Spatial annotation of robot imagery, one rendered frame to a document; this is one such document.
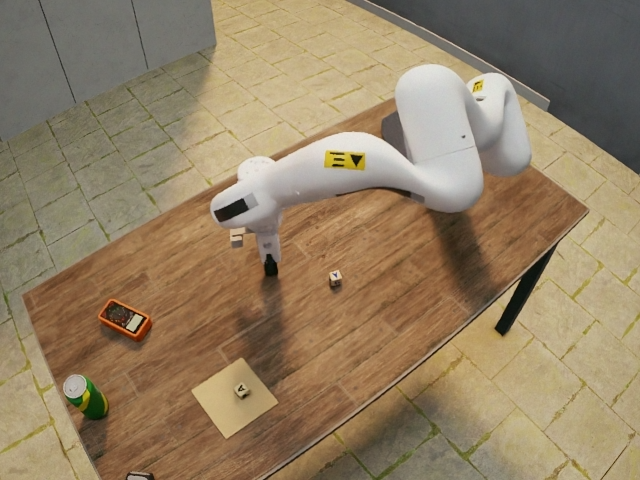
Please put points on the green and yellow drink can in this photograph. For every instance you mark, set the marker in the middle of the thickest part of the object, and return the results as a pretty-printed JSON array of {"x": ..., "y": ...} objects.
[{"x": 85, "y": 396}]

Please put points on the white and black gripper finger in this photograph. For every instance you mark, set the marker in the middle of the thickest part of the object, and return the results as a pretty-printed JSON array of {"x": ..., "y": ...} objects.
[{"x": 272, "y": 266}]

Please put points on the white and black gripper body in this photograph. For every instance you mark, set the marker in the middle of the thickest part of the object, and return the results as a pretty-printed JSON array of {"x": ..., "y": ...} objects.
[{"x": 268, "y": 242}]

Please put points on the beige square mat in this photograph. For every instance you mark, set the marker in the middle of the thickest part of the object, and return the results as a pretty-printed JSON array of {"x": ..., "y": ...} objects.
[{"x": 224, "y": 407}]

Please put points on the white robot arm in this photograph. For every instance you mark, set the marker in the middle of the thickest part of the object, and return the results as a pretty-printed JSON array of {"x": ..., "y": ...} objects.
[{"x": 431, "y": 101}]

